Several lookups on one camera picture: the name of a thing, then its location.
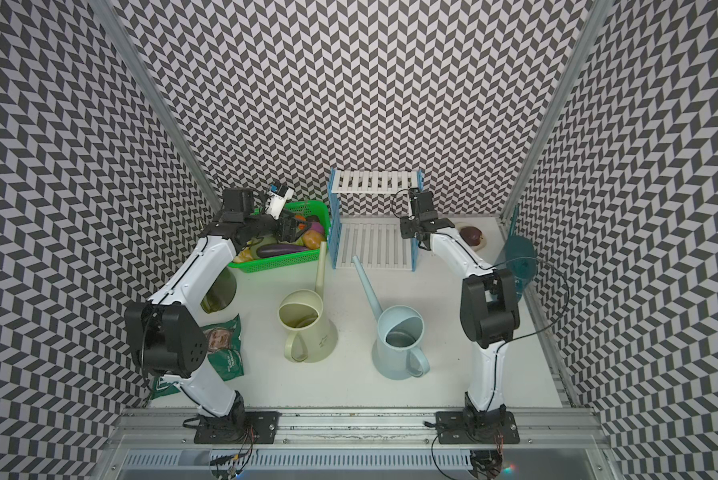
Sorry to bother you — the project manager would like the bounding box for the purple toy eggplant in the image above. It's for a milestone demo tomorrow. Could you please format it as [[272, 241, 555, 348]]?
[[256, 243, 310, 259]]

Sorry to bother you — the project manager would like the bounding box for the cream watering can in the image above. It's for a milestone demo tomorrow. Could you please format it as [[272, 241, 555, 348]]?
[[278, 241, 338, 363]]

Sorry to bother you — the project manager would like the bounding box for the green snack bag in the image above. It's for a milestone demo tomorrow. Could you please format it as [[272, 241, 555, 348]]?
[[127, 304, 244, 398]]

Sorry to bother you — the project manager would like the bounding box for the light blue watering can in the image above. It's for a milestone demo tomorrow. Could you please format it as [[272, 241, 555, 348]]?
[[352, 256, 431, 380]]

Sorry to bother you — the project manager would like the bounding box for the teal watering can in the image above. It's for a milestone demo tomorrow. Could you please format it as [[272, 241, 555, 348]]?
[[496, 205, 538, 300]]

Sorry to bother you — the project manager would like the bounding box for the olive green watering can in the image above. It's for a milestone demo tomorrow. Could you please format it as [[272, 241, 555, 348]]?
[[201, 266, 237, 314]]

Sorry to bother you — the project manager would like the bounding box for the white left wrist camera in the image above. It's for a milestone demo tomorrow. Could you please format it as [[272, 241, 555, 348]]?
[[265, 182, 294, 220]]

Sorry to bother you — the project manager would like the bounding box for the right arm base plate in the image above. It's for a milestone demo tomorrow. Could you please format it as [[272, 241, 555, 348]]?
[[435, 409, 521, 445]]

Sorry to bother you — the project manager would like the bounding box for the dark red apple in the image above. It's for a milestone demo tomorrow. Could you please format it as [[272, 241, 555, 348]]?
[[459, 225, 484, 247]]

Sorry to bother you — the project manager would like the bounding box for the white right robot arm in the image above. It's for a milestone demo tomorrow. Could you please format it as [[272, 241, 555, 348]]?
[[400, 188, 521, 417]]

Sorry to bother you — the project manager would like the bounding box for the cream square plate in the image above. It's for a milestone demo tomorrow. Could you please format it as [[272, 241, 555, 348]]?
[[455, 223, 487, 251]]

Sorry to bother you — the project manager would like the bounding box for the green plastic basket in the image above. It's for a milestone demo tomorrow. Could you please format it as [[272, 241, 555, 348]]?
[[229, 200, 330, 273]]

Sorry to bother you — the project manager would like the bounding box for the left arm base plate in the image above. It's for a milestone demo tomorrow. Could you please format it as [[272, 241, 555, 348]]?
[[183, 410, 281, 445]]

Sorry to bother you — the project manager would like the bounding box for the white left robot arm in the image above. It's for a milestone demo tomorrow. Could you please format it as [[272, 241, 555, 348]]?
[[123, 182, 302, 427]]

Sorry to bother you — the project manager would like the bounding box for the blue and white wooden shelf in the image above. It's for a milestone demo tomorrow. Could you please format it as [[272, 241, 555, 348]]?
[[328, 167, 424, 271]]

